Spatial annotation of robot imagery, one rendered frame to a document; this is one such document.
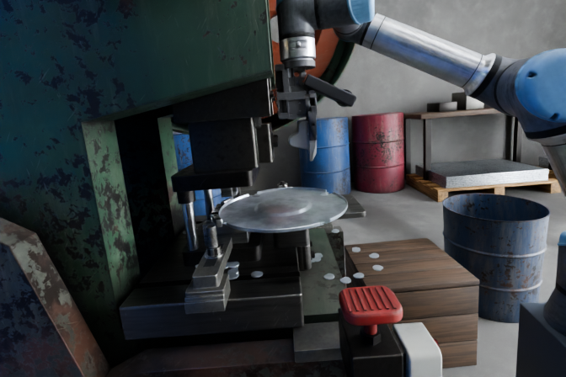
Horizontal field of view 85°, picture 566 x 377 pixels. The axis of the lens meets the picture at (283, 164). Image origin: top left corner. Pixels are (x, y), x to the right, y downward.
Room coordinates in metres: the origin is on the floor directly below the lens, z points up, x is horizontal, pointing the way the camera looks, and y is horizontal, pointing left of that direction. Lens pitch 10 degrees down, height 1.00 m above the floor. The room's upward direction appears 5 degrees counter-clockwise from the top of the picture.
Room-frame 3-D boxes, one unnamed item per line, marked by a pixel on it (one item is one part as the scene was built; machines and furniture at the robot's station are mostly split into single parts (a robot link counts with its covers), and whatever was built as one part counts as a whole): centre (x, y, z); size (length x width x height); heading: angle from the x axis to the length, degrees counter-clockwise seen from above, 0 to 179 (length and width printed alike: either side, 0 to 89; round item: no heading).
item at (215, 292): (0.51, 0.14, 0.76); 0.17 x 0.06 x 0.10; 0
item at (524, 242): (1.39, -0.97, 0.24); 0.42 x 0.42 x 0.48
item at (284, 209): (0.68, 0.01, 0.79); 0.29 x 0.29 x 0.01
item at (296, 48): (0.67, -0.05, 1.12); 0.08 x 0.08 x 0.05
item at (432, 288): (1.18, -0.46, 0.18); 0.40 x 0.38 x 0.35; 91
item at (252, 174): (0.68, 0.14, 0.86); 0.20 x 0.16 x 0.05; 0
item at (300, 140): (0.66, -0.05, 0.93); 0.06 x 0.03 x 0.09; 89
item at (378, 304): (0.35, -0.09, 0.72); 0.07 x 0.06 x 0.08; 90
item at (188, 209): (0.60, 0.20, 0.81); 0.02 x 0.02 x 0.14
